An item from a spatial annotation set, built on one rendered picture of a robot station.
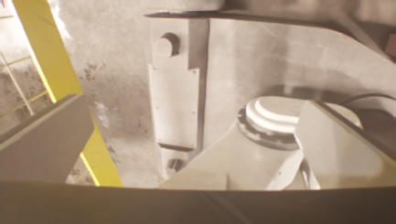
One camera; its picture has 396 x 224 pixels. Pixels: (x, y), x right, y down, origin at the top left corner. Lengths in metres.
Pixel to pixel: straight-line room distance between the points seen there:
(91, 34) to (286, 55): 0.63
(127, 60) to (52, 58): 0.46
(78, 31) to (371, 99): 0.89
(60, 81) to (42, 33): 0.06
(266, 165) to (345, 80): 0.30
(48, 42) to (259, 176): 0.33
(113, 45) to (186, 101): 0.37
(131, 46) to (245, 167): 0.56
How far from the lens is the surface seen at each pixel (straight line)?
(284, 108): 0.38
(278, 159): 0.34
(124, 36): 0.73
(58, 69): 0.32
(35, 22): 0.31
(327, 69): 0.51
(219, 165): 0.30
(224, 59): 0.47
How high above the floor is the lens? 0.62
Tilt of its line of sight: 57 degrees down
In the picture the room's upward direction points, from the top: 159 degrees counter-clockwise
